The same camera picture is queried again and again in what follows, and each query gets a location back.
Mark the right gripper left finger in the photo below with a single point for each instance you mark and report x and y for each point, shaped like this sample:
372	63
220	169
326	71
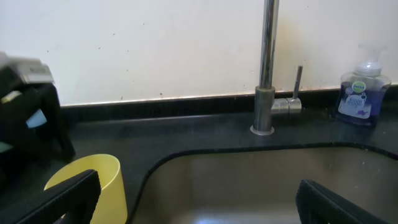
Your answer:
62	202

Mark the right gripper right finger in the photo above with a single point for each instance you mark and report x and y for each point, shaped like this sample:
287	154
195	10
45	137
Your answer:
323	208

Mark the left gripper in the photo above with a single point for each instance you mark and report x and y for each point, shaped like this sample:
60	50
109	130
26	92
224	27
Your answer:
37	140

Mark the pale yellow cup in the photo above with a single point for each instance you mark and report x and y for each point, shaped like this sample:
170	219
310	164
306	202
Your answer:
110	193

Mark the steel sink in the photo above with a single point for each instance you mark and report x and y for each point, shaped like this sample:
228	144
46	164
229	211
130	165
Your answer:
233	180

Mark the blue soap bottle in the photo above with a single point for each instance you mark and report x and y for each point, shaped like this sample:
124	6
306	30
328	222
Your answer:
360	99

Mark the steel tap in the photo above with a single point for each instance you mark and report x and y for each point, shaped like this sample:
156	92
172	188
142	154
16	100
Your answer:
264	105

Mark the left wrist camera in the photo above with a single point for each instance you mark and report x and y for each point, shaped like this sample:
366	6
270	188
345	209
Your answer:
31	71

